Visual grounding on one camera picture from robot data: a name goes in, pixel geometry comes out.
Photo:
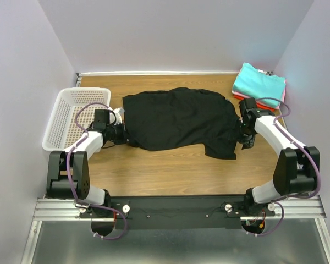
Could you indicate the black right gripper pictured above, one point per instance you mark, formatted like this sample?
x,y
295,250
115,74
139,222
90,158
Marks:
x,y
247,138

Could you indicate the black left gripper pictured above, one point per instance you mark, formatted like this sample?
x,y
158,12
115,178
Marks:
x,y
122,135

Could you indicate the black t shirt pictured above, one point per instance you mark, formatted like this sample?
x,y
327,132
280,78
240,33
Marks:
x,y
164,120

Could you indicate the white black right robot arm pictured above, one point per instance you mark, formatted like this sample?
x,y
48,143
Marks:
x,y
297,172

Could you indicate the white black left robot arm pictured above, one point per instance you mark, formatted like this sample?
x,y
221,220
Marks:
x,y
68,174

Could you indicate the folded red t shirt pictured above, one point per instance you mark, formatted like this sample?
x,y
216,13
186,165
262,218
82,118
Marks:
x,y
262,106

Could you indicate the folded turquoise t shirt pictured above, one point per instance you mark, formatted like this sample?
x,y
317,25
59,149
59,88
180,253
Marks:
x,y
252,82

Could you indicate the white plastic laundry basket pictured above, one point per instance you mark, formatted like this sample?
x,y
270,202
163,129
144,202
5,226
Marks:
x,y
73,105

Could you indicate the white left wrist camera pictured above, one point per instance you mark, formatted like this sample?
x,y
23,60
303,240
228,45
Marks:
x,y
116,115

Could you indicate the aluminium frame rail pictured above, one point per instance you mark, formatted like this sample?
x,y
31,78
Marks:
x,y
65,210

